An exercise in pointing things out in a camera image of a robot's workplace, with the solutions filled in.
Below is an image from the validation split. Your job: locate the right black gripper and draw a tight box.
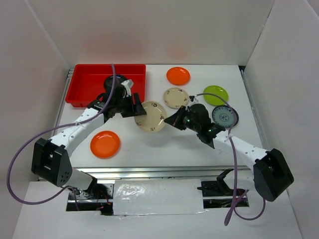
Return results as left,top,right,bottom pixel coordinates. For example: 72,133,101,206
164,105,201,132

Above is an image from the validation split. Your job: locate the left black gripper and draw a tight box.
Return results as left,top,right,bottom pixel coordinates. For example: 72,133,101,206
114,92,146,118

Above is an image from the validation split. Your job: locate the cream floral plate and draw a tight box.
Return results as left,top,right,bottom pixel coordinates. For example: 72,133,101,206
163,87,189,109
134,101,167,133

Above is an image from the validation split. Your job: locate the black plate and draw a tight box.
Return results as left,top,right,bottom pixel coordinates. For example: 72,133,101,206
104,74,127,93

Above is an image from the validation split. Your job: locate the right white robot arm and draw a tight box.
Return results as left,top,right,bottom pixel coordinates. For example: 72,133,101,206
164,104,295,202

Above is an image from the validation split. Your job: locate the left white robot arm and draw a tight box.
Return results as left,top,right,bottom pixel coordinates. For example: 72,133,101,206
31,84,146,199

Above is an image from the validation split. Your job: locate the red plastic bin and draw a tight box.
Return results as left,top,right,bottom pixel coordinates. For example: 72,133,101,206
65,64,146,108

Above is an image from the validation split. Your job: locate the blue white patterned plate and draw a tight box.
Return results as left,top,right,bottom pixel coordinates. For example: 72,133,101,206
212,105,239,128

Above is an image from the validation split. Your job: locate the orange plate far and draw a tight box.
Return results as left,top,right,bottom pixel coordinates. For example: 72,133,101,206
166,67,190,86

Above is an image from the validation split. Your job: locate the orange plate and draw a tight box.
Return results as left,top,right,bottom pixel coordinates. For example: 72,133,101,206
166,67,190,86
90,130,121,159

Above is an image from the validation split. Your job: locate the orange plate near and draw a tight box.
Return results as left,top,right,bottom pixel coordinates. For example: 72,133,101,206
90,130,121,159

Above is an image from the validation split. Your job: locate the green plate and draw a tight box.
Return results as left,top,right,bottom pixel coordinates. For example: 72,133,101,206
203,85,229,106

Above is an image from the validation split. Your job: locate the white foil cover plate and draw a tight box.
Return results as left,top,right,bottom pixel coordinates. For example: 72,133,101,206
113,179,204,216

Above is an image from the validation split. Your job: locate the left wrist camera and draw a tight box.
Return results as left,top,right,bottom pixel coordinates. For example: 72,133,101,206
121,79,134,96

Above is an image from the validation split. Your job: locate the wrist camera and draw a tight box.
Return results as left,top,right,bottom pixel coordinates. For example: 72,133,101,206
121,79,134,96
188,96,199,107

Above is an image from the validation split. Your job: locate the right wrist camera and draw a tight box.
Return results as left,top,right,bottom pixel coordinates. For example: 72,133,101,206
188,96,199,107

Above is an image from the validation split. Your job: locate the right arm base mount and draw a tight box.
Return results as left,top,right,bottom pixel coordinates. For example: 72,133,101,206
196,169,250,209

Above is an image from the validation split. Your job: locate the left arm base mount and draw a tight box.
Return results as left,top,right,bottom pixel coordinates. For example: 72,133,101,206
66,184,114,216

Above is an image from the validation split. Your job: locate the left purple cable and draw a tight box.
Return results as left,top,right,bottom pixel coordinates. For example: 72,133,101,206
6,63,117,212

